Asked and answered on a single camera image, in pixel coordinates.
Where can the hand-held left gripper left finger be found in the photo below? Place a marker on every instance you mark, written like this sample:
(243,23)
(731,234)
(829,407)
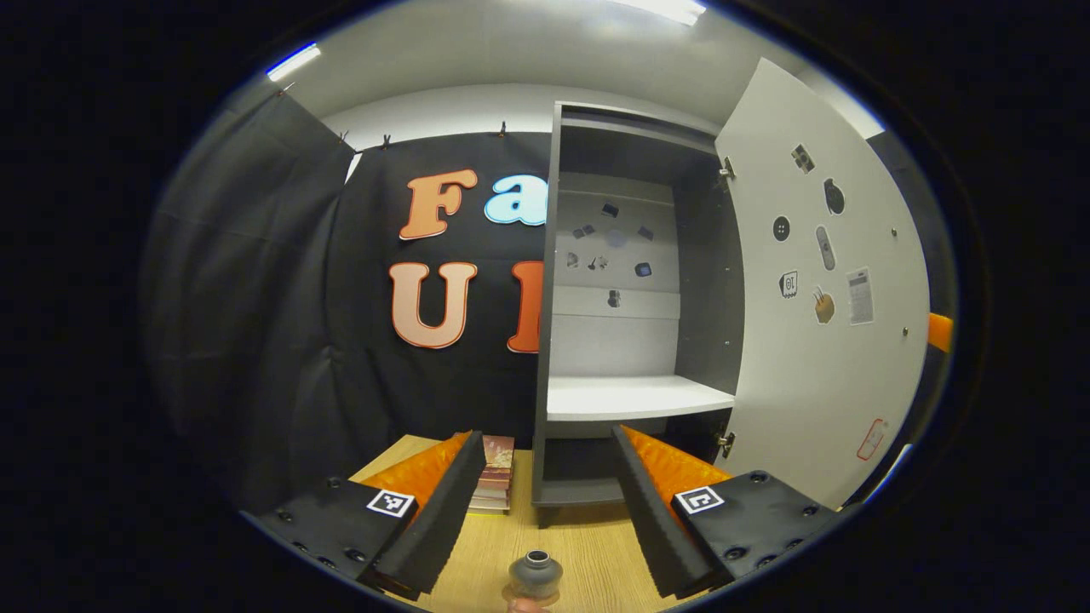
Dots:
(443,519)

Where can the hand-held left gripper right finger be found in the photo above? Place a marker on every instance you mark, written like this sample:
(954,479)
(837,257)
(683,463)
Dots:
(651,519)

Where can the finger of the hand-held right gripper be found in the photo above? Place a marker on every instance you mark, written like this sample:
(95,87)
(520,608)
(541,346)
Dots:
(939,332)

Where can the silver bottle with pink label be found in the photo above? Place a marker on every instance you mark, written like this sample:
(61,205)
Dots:
(536,572)

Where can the round brown coaster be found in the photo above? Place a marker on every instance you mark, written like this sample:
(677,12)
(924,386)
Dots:
(550,600)

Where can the white cabinet door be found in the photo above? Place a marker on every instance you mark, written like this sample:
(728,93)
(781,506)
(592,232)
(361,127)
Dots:
(817,383)

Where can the metal door hinge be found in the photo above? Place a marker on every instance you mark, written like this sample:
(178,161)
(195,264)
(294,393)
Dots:
(726,168)
(725,443)

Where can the white cabinet shelf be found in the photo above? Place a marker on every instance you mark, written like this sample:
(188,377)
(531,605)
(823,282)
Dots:
(630,396)

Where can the stack of books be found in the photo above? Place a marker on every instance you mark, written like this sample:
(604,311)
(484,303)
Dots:
(496,472)

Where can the black backdrop cloth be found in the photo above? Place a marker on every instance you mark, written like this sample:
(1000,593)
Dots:
(255,298)

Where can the wide ceiling light panel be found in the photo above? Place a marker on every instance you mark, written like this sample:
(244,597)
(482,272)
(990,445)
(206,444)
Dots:
(664,8)

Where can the long ceiling light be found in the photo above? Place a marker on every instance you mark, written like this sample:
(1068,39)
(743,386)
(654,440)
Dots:
(293,61)

